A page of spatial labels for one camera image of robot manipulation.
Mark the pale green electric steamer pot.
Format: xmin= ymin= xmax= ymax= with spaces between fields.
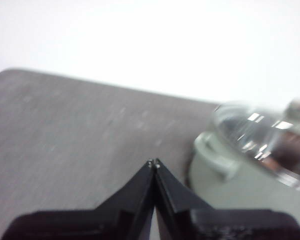
xmin=186 ymin=131 xmax=300 ymax=240

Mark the glass lid with green knob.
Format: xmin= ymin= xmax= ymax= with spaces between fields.
xmin=213 ymin=98 xmax=300 ymax=194

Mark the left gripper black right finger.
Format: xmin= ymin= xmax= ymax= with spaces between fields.
xmin=154 ymin=157 xmax=300 ymax=240

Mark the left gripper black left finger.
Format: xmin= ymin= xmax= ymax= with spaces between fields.
xmin=1 ymin=157 xmax=156 ymax=240

